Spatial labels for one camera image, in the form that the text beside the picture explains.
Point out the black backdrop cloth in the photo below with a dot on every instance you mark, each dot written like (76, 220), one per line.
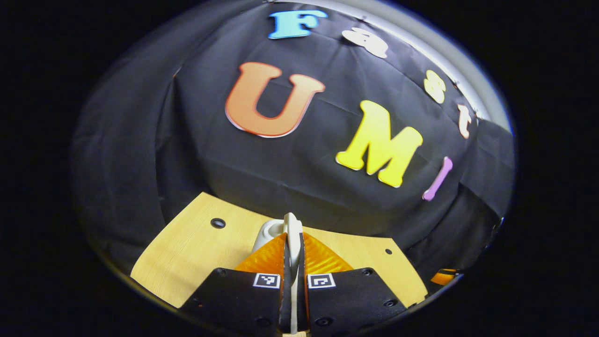
(187, 164)

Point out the white suitcase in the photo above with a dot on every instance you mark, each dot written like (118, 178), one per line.
(293, 234)

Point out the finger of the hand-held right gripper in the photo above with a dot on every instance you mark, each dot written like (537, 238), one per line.
(442, 277)

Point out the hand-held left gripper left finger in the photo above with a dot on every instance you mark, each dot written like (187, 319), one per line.
(234, 299)

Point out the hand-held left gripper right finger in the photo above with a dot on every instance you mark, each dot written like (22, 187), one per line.
(351, 299)

